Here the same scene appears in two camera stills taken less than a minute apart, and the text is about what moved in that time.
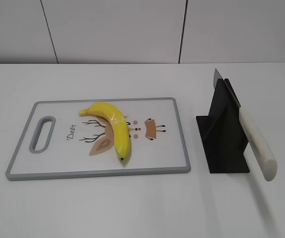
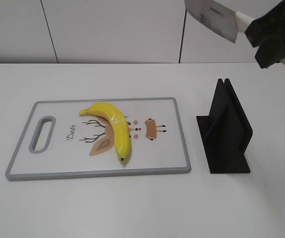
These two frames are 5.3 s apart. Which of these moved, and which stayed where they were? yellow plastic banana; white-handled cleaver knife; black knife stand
Moved: white-handled cleaver knife
Stayed: black knife stand; yellow plastic banana
